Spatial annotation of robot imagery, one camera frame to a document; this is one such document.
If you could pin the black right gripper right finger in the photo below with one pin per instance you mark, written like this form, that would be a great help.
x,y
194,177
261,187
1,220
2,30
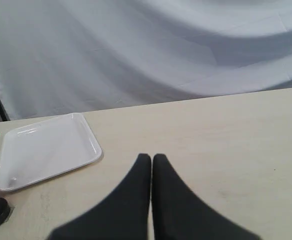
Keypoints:
x,y
179,214

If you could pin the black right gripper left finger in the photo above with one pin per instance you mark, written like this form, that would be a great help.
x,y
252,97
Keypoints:
x,y
122,215

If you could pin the white plastic tray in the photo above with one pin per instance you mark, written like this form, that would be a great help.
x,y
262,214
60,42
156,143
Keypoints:
x,y
43,150

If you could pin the white backdrop cloth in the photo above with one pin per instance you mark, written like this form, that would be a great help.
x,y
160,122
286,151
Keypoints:
x,y
64,56

